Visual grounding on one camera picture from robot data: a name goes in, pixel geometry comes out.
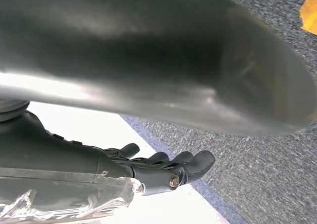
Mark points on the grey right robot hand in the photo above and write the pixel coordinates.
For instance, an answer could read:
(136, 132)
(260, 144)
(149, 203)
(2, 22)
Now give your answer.
(149, 58)

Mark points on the clear plastic wrap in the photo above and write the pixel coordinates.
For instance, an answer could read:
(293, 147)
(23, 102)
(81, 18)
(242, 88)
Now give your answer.
(62, 202)

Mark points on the ribbed grey right arm sleeve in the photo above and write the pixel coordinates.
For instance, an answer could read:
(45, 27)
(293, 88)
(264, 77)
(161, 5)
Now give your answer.
(12, 111)

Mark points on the yellow floor tape outline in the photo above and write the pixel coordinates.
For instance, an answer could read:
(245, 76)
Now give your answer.
(309, 15)

